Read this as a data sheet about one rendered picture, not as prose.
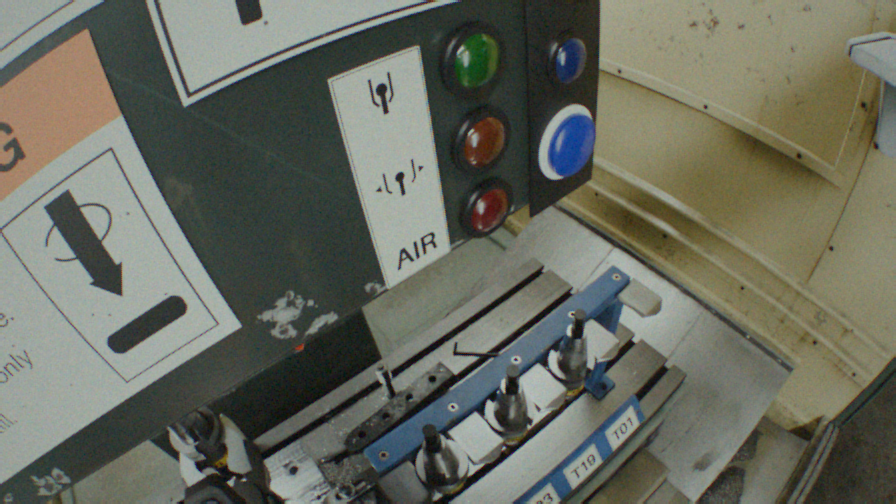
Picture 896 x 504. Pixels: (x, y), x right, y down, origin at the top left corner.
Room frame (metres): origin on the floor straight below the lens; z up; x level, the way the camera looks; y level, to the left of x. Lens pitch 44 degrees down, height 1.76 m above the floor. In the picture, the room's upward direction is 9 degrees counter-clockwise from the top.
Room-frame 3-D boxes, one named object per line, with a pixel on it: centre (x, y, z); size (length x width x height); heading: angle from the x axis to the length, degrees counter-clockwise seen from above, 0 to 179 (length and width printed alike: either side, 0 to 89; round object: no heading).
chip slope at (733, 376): (0.53, -0.26, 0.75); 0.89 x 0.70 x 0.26; 31
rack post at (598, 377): (0.44, -0.25, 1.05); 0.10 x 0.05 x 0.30; 31
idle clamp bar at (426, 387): (0.42, 0.14, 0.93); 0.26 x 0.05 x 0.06; 126
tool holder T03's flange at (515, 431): (0.25, -0.05, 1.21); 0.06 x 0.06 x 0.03
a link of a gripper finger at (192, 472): (0.16, 0.32, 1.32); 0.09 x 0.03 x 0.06; 46
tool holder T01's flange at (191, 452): (0.20, 0.30, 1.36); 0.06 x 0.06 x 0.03
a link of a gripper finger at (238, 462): (0.19, 0.26, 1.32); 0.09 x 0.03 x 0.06; 19
